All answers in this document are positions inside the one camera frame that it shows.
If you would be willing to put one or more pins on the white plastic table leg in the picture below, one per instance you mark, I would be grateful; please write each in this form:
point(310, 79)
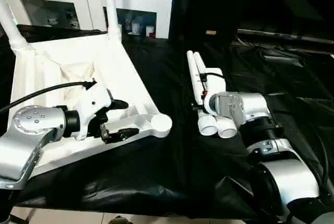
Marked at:
point(194, 77)
point(10, 20)
point(227, 128)
point(111, 7)

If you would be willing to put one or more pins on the white plastic table top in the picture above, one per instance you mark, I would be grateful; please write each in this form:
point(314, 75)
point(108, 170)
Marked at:
point(125, 77)

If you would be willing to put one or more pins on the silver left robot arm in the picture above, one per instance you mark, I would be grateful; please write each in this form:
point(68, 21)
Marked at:
point(34, 122)

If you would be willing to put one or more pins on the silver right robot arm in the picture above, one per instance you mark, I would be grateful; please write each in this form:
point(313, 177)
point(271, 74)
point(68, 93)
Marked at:
point(250, 106)

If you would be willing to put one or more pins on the black plastic mat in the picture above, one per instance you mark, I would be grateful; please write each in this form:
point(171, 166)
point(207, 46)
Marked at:
point(182, 169)

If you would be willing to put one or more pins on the small white label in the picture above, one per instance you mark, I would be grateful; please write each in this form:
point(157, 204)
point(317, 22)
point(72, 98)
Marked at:
point(210, 32)

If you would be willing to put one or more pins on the white jar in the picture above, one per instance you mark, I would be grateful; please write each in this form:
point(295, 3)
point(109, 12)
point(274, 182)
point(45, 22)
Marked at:
point(135, 28)

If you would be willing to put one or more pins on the small white cup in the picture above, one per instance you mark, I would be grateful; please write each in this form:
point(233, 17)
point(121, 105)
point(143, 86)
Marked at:
point(149, 30)

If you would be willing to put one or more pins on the grey robot foot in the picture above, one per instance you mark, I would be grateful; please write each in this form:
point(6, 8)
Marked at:
point(117, 219)

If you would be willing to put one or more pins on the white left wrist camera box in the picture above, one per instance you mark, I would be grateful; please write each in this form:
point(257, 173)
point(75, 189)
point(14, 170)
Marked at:
point(94, 101)

